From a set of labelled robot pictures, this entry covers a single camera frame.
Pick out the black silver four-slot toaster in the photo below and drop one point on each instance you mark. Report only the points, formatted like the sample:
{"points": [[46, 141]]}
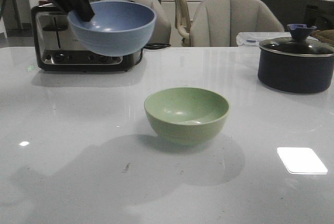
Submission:
{"points": [[57, 48]]}

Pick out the glass pot lid blue knob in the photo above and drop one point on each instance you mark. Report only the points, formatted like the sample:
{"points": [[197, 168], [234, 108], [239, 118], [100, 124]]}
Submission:
{"points": [[300, 32]]}

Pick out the dark blue pot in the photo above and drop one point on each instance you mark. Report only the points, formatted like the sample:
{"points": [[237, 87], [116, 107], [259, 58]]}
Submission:
{"points": [[294, 74]]}

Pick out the beige armchair right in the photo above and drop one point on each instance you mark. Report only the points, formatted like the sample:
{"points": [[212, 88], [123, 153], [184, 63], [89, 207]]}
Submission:
{"points": [[217, 22]]}

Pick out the blue bowl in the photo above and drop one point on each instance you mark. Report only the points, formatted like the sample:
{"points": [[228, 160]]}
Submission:
{"points": [[117, 28]]}

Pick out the dark counter cabinet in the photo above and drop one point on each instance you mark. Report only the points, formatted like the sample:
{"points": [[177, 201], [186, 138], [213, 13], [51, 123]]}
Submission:
{"points": [[271, 2]]}

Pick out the green bowl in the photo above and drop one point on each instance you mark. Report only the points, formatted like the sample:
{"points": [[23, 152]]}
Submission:
{"points": [[186, 115]]}

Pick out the clear plastic container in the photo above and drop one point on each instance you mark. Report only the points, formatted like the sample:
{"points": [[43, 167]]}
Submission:
{"points": [[271, 38]]}

